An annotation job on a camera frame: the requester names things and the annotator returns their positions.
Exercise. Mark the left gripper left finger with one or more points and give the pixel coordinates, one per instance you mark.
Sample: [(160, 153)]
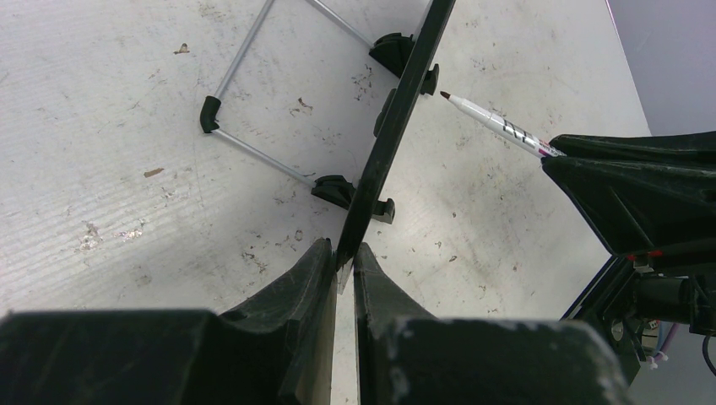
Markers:
[(275, 347)]

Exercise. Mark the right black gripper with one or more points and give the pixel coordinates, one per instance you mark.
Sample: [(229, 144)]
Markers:
[(665, 212)]

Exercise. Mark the small black-framed whiteboard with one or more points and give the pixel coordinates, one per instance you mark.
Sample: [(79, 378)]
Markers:
[(407, 57)]

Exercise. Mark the white marker pen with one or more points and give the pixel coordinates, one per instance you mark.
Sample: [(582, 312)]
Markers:
[(503, 128)]

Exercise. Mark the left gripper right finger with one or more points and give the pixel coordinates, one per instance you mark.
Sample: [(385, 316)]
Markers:
[(406, 355)]

